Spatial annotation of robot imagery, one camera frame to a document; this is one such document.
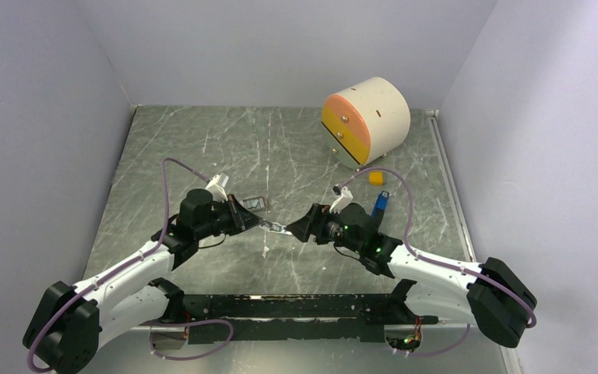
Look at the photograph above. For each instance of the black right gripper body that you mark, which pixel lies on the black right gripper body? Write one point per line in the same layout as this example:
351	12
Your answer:
332	222

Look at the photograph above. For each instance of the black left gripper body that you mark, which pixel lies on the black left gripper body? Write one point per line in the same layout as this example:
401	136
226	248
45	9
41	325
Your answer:
219	220

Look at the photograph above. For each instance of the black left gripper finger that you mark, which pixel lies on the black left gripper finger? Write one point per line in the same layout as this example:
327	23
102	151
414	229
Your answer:
246	226
240	215

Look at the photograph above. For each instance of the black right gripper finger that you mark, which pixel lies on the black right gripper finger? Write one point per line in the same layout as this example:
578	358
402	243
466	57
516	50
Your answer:
306	223
308	236

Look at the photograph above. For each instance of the light blue white stapler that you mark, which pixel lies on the light blue white stapler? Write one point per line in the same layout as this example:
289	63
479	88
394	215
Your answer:
274	227

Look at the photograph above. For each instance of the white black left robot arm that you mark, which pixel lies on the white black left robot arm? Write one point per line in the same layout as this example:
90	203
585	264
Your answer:
72	322

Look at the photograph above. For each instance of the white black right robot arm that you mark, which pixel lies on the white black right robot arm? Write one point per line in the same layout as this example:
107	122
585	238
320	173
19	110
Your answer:
487	295

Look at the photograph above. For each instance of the yellow eraser block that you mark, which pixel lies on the yellow eraser block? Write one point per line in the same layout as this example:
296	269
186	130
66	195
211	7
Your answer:
376	178

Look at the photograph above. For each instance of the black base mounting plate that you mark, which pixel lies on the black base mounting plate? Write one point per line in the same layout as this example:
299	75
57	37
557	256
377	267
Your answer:
300	317

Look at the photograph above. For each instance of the cream round drawer cabinet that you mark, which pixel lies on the cream round drawer cabinet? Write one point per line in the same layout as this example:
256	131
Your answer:
365	121

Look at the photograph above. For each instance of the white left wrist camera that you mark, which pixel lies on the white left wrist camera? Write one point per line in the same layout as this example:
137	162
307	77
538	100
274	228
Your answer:
217	187

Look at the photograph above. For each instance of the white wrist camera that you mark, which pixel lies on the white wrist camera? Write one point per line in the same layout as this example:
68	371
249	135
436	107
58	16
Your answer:
343	198
217	187

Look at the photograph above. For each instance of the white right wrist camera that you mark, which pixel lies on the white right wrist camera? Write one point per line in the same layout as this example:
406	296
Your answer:
343	198

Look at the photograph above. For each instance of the aluminium frame rail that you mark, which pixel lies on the aluminium frame rail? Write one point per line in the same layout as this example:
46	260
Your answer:
141	310

